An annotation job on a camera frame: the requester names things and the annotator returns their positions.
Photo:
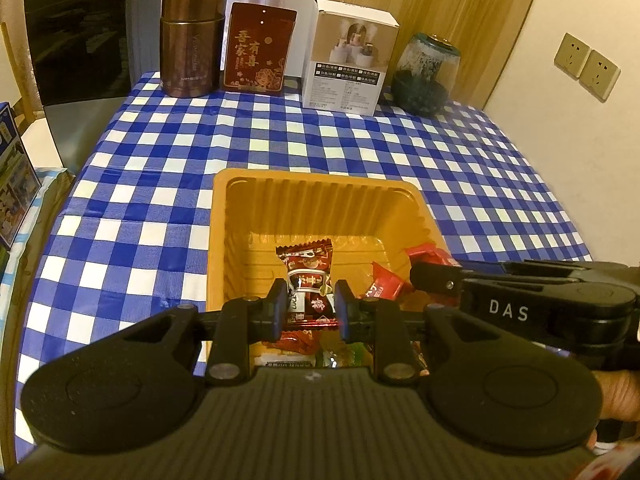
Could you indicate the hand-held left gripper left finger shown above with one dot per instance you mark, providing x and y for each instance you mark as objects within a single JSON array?
[{"x": 277, "y": 310}]

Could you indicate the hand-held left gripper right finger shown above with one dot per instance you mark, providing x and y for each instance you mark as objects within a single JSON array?
[{"x": 344, "y": 310}]

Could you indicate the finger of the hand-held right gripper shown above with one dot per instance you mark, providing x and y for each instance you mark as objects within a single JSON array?
[{"x": 435, "y": 280}]

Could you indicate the clear packet with dark filling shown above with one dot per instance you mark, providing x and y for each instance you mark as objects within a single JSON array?
[{"x": 287, "y": 361}]

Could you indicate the dark red white-label candy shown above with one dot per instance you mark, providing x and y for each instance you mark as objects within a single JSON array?
[{"x": 307, "y": 265}]

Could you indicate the orange plastic tray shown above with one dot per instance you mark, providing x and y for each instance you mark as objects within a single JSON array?
[{"x": 320, "y": 205}]

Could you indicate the person's right hand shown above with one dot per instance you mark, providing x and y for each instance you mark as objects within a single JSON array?
[{"x": 622, "y": 392}]

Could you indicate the blue white checked tablecloth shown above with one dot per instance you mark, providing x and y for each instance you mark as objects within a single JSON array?
[{"x": 150, "y": 170}]

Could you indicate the glass jar with dark contents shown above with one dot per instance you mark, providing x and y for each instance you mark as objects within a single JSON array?
[{"x": 422, "y": 80}]

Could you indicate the white product box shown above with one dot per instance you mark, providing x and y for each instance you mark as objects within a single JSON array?
[{"x": 345, "y": 70}]

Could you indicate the dark red patterned box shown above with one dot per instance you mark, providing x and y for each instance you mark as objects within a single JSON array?
[{"x": 257, "y": 50}]

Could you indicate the brown metal canister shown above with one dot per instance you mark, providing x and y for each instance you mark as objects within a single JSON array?
[{"x": 192, "y": 45}]

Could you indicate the wooden panel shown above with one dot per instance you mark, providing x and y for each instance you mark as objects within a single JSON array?
[{"x": 450, "y": 0}]

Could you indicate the blue milk carton box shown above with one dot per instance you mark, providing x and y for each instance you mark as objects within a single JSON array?
[{"x": 15, "y": 185}]

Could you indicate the black glass-front appliance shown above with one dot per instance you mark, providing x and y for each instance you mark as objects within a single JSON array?
[{"x": 75, "y": 35}]

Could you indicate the beige wall socket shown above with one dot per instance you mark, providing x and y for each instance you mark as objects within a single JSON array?
[
  {"x": 571, "y": 55},
  {"x": 600, "y": 75}
]

